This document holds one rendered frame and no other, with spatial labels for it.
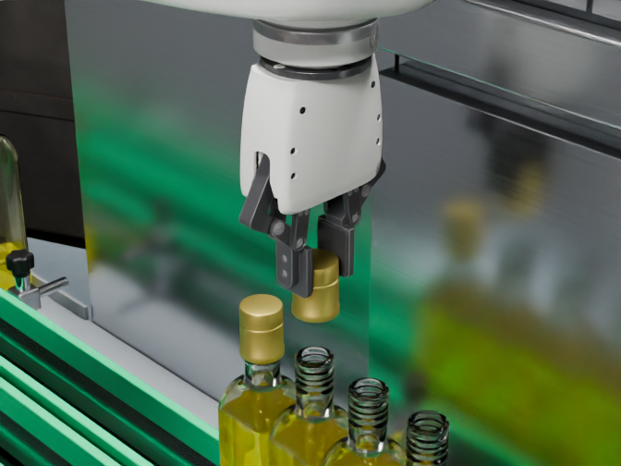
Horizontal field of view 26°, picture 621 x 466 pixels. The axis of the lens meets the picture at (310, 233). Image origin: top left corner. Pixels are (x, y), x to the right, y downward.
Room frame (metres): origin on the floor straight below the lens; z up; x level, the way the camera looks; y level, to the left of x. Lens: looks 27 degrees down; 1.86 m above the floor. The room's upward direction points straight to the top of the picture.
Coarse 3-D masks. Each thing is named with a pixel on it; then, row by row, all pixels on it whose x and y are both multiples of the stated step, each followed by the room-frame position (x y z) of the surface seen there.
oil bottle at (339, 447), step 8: (344, 440) 0.82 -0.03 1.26; (392, 440) 0.82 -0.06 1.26; (336, 448) 0.81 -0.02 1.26; (344, 448) 0.81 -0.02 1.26; (384, 448) 0.80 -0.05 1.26; (392, 448) 0.81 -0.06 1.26; (400, 448) 0.81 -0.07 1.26; (328, 456) 0.81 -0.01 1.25; (336, 456) 0.80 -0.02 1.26; (344, 456) 0.80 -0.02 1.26; (352, 456) 0.80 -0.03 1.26; (360, 456) 0.80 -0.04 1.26; (368, 456) 0.80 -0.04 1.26; (376, 456) 0.80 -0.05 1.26; (384, 456) 0.80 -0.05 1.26; (392, 456) 0.80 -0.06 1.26; (400, 456) 0.80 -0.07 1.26; (320, 464) 0.81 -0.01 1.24; (328, 464) 0.80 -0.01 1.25; (336, 464) 0.80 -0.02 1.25; (344, 464) 0.80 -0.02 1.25; (352, 464) 0.79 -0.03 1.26; (360, 464) 0.79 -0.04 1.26; (368, 464) 0.79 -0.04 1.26; (376, 464) 0.79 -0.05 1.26; (384, 464) 0.79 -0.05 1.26; (392, 464) 0.80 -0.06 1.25; (400, 464) 0.80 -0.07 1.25
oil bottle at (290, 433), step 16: (288, 416) 0.85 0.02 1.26; (336, 416) 0.85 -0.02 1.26; (272, 432) 0.85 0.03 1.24; (288, 432) 0.84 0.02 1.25; (304, 432) 0.83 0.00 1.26; (320, 432) 0.83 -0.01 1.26; (336, 432) 0.84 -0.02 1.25; (272, 448) 0.85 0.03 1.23; (288, 448) 0.83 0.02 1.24; (304, 448) 0.82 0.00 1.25; (320, 448) 0.82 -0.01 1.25; (272, 464) 0.85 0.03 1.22; (288, 464) 0.83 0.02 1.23; (304, 464) 0.82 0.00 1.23
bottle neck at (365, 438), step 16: (352, 384) 0.82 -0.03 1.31; (368, 384) 0.82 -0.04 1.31; (384, 384) 0.82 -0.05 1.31; (352, 400) 0.80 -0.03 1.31; (368, 400) 0.80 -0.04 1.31; (384, 400) 0.80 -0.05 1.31; (352, 416) 0.80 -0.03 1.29; (368, 416) 0.80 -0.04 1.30; (384, 416) 0.80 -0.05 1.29; (352, 432) 0.80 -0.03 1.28; (368, 432) 0.80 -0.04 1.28; (384, 432) 0.80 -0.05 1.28; (352, 448) 0.80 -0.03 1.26; (368, 448) 0.80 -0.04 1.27
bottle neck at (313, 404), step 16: (304, 352) 0.86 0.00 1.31; (320, 352) 0.86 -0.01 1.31; (304, 368) 0.84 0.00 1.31; (320, 368) 0.84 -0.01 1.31; (304, 384) 0.84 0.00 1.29; (320, 384) 0.84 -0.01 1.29; (304, 400) 0.84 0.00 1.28; (320, 400) 0.84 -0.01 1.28; (304, 416) 0.84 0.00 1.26; (320, 416) 0.84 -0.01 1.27
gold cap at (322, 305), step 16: (320, 256) 0.86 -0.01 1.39; (336, 256) 0.86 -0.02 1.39; (320, 272) 0.84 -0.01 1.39; (336, 272) 0.85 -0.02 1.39; (320, 288) 0.84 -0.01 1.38; (336, 288) 0.85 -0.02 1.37; (304, 304) 0.84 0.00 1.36; (320, 304) 0.84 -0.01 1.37; (336, 304) 0.85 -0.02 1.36; (304, 320) 0.84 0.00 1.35; (320, 320) 0.84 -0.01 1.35
